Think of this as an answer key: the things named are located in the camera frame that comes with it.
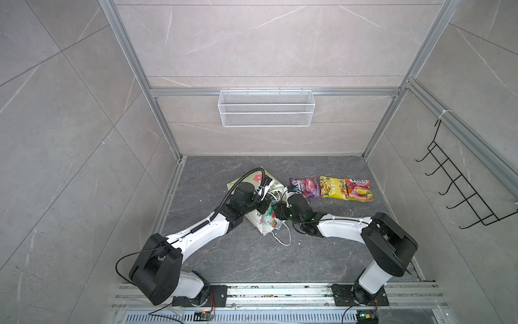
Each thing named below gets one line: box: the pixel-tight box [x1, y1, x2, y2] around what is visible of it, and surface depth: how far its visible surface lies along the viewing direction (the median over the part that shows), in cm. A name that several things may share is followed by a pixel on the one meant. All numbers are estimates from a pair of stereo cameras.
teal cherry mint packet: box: [261, 206, 284, 231], surface depth 92 cm
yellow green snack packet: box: [319, 175, 349, 201], surface depth 103 cm
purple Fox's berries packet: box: [289, 177, 322, 198], surface depth 106 cm
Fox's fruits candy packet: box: [344, 178, 375, 203], surface depth 103 cm
